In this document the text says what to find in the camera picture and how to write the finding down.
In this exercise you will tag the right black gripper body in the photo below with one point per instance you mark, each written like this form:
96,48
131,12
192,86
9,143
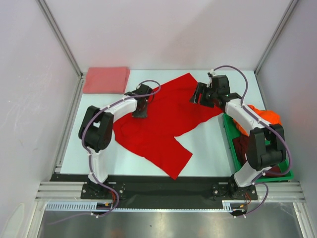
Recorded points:
202,93

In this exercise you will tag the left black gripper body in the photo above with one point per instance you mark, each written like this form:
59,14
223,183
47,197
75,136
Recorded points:
145,105

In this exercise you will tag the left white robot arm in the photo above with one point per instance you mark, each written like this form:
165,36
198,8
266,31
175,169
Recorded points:
96,128

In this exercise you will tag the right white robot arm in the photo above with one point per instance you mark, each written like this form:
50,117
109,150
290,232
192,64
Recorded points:
265,147

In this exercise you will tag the green plastic bin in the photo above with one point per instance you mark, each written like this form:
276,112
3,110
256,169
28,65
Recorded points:
231,133

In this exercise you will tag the folded pink t-shirt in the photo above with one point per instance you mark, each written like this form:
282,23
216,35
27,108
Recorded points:
106,80

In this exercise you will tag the dark red t-shirt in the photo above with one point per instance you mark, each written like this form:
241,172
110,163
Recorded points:
240,145

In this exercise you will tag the orange t-shirt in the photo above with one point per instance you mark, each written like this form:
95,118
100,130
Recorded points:
268,115

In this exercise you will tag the left aluminium side rail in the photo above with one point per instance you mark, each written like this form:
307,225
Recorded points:
68,126

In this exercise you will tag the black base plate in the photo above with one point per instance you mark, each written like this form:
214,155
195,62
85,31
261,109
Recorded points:
160,192

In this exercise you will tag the aluminium front rail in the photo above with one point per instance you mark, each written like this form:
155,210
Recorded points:
71,191

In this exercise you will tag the right aluminium frame post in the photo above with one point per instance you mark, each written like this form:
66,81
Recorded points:
277,33

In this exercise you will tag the aluminium frame post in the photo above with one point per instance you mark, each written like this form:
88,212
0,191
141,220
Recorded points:
277,33
53,24

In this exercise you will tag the left aluminium frame post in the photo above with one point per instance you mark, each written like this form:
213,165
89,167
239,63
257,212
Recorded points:
53,24

